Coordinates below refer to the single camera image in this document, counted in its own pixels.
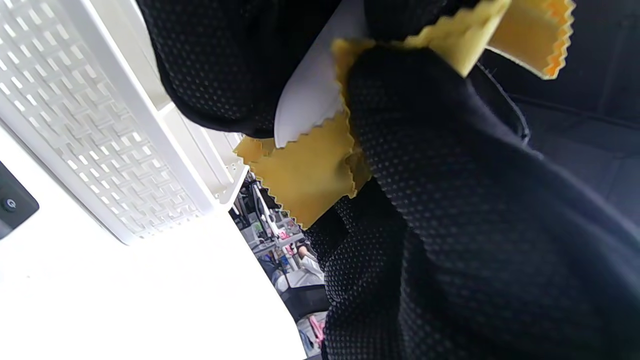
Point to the person's left hand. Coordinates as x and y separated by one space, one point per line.
225 65

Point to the black remote control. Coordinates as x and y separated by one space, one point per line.
12 210

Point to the person's right hand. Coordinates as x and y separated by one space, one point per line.
475 225

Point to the yellow cleaning cloth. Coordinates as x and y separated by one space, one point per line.
305 175

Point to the white rounded plastic object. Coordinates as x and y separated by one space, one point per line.
315 85

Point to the white plastic organizer basket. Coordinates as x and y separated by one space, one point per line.
100 125

